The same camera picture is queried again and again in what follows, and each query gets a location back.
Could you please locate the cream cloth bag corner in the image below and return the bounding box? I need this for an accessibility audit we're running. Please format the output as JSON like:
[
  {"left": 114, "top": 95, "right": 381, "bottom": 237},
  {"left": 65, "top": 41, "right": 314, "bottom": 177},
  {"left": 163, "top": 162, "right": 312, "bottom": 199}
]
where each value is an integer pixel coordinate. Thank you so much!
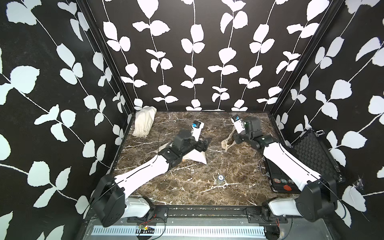
[
  {"left": 133, "top": 106, "right": 157, "bottom": 137},
  {"left": 221, "top": 127, "right": 237, "bottom": 152}
]

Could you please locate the cream cloth drawstring soil bag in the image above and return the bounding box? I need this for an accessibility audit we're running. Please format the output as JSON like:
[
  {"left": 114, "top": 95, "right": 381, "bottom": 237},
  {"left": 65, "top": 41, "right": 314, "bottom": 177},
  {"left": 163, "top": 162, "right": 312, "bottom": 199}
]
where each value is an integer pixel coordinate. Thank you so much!
[{"left": 156, "top": 142, "right": 207, "bottom": 165}]

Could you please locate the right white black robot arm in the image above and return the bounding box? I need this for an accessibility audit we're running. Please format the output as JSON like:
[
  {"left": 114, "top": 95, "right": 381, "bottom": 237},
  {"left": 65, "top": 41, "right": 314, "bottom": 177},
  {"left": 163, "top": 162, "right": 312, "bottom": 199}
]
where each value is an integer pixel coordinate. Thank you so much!
[{"left": 231, "top": 115, "right": 343, "bottom": 222}]

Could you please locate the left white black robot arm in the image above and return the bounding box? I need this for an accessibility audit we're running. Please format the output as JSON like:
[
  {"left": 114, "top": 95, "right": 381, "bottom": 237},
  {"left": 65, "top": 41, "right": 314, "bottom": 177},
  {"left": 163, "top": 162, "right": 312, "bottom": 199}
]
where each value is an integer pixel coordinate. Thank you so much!
[{"left": 90, "top": 130, "right": 212, "bottom": 228}]

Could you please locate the small clear glass jar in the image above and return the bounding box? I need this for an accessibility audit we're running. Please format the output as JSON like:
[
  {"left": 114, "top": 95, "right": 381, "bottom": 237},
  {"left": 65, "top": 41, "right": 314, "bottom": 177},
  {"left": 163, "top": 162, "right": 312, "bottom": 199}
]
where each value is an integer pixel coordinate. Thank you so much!
[{"left": 216, "top": 175, "right": 226, "bottom": 186}]

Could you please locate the black foam-lined hard case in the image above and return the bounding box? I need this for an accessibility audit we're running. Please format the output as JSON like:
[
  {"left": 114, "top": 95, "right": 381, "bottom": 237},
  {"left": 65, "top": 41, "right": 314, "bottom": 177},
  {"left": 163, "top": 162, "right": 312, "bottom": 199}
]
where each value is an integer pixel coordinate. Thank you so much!
[{"left": 263, "top": 130, "right": 345, "bottom": 194}]

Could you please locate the small green circuit board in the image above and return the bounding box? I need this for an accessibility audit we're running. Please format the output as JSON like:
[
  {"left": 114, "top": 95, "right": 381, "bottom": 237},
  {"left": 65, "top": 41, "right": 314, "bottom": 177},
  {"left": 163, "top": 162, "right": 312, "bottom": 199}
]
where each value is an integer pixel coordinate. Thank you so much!
[{"left": 138, "top": 226, "right": 155, "bottom": 235}]

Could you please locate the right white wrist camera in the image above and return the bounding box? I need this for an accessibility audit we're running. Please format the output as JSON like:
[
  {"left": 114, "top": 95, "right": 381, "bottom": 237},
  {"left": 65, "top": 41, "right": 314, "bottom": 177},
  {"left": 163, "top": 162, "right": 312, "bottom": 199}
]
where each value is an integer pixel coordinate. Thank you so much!
[{"left": 231, "top": 115, "right": 245, "bottom": 134}]

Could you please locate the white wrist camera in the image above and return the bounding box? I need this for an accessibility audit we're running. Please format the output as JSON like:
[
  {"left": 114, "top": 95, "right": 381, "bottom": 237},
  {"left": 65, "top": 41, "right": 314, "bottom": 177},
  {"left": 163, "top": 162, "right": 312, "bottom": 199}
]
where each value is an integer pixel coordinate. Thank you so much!
[
  {"left": 192, "top": 120, "right": 205, "bottom": 142},
  {"left": 231, "top": 115, "right": 245, "bottom": 134}
]

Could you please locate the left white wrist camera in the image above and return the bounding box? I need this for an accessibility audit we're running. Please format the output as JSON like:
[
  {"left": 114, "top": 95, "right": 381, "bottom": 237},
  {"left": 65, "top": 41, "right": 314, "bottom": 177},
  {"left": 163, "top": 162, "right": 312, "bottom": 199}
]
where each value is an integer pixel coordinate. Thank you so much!
[{"left": 192, "top": 120, "right": 205, "bottom": 142}]

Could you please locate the black front mounting rail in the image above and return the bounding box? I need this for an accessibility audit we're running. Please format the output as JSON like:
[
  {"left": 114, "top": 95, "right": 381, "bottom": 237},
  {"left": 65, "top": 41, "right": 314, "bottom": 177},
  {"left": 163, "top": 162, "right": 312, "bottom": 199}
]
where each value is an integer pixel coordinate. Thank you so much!
[{"left": 86, "top": 205, "right": 328, "bottom": 223}]

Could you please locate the perforated metal rail strip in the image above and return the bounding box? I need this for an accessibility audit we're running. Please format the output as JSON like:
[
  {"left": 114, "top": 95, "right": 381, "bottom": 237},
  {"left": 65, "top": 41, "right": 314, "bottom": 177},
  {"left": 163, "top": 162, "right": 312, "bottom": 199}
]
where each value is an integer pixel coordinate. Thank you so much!
[{"left": 91, "top": 226, "right": 266, "bottom": 238}]

